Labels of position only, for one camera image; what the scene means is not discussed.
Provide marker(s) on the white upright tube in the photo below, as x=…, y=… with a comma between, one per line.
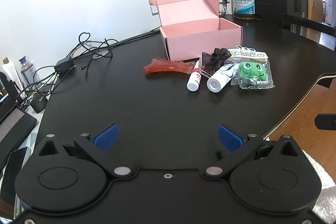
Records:
x=10, y=74

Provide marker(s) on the white fluffy rug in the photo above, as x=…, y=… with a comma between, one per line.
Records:
x=323, y=182

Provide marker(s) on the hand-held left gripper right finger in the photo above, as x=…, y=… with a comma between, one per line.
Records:
x=228, y=138

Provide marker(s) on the black power adapter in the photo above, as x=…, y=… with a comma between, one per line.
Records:
x=64, y=65

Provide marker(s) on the black cabinet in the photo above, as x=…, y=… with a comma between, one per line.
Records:
x=278, y=6

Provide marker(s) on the pink cardboard box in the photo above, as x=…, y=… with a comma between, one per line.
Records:
x=191, y=40

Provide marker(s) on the silver desk grommet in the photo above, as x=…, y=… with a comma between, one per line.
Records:
x=99, y=54

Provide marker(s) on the brown supplement bottle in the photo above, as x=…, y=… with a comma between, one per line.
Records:
x=244, y=3

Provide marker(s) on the black smartphone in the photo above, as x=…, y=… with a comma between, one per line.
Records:
x=13, y=174

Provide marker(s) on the green frog plush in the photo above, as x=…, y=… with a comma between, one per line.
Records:
x=249, y=70

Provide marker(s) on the red translucent comb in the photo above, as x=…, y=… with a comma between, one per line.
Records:
x=162, y=67

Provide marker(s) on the white bottle with red label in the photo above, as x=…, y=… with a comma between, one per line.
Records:
x=193, y=81

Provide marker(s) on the clear bottle with blue cap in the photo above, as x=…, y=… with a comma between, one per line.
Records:
x=27, y=71

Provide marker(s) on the black chair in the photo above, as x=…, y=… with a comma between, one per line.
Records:
x=309, y=26

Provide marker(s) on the white squeeze tube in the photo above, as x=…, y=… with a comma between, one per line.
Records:
x=216, y=81

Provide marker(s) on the black desktop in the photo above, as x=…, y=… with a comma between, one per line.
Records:
x=157, y=113

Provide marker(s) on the black bow hair clip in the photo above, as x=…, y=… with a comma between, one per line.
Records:
x=216, y=57

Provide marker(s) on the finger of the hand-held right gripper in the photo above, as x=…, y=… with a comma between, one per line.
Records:
x=326, y=122

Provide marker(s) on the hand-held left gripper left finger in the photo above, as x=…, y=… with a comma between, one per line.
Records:
x=106, y=136

